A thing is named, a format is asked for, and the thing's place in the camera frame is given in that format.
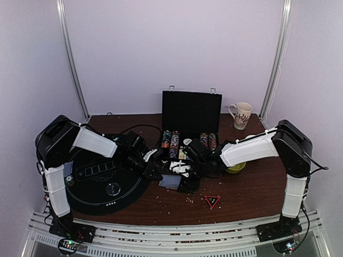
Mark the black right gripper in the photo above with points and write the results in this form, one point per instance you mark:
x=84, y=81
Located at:
x=188, y=181

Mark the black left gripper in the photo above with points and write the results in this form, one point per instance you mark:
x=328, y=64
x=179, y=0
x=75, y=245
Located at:
x=149, y=167

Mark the grey card deck box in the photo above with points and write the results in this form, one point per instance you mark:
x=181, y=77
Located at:
x=170, y=181

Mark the clear black round button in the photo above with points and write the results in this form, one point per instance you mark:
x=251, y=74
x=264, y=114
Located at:
x=113, y=189

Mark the black poker chip case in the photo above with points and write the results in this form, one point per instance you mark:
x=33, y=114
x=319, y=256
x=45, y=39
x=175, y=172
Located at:
x=190, y=114

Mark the blue checkered playing card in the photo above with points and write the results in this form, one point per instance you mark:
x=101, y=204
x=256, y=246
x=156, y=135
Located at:
x=68, y=168

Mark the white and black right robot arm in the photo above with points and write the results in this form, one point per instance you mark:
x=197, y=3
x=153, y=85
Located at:
x=285, y=143

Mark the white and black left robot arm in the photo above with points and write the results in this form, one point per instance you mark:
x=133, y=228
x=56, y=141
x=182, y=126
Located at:
x=53, y=147

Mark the right outer poker chip row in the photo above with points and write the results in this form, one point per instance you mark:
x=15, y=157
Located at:
x=212, y=141

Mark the cream card deck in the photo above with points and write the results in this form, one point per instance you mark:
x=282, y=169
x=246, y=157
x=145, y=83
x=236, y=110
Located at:
x=182, y=155

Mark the white dealer button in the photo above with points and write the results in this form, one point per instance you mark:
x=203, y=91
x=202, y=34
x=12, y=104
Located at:
x=186, y=141

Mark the yellow-green bowl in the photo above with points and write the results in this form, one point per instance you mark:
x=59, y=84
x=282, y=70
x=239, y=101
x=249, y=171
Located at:
x=236, y=169

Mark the left outer poker chip row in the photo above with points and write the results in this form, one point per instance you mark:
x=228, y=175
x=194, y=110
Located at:
x=166, y=138

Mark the left inner poker chip row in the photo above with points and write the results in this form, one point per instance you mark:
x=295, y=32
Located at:
x=173, y=148

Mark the red and black triangle card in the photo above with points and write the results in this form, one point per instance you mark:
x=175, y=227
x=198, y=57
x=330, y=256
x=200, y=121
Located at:
x=212, y=200

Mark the round black poker mat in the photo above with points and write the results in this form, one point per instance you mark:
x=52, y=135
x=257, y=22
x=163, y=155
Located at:
x=103, y=185

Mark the cream patterned mug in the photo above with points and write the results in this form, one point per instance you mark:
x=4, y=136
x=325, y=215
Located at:
x=240, y=113

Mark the right green circuit board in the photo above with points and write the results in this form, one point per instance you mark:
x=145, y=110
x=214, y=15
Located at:
x=287, y=246

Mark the green circuit board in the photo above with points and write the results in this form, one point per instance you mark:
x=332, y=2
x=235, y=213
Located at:
x=68, y=246
x=287, y=246

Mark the left green circuit board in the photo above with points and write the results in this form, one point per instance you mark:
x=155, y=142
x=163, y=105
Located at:
x=68, y=246

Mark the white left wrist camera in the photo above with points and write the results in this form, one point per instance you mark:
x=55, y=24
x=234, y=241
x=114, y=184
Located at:
x=149, y=156

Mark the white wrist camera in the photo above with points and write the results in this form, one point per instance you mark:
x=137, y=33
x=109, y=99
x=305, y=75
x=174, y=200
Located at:
x=180, y=168
x=149, y=156

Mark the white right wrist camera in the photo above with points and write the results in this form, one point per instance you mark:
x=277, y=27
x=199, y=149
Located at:
x=180, y=168

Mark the aluminium front rail base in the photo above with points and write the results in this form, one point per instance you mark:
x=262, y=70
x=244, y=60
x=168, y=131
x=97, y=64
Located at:
x=218, y=239

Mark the right aluminium frame post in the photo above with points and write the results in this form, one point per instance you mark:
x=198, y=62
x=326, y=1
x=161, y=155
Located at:
x=279, y=53

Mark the aluminium frame post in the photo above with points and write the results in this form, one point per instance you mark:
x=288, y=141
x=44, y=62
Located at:
x=279, y=53
x=70, y=58

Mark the left aluminium frame post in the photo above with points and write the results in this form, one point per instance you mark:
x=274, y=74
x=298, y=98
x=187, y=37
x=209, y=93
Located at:
x=70, y=58

